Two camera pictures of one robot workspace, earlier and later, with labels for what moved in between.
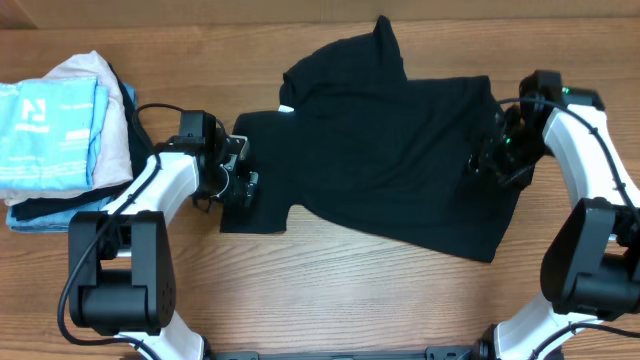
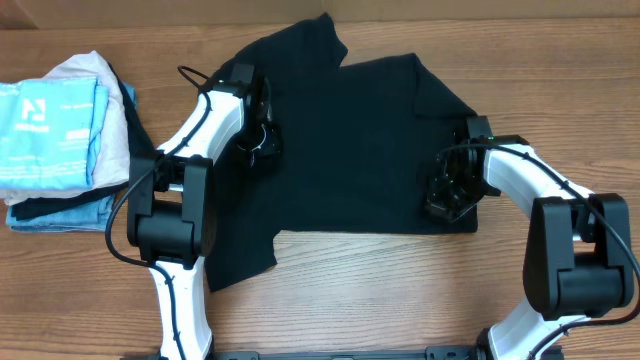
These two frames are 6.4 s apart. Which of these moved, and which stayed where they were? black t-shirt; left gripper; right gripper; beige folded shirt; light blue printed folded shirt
Moved: right gripper; black t-shirt; left gripper
Stayed: beige folded shirt; light blue printed folded shirt
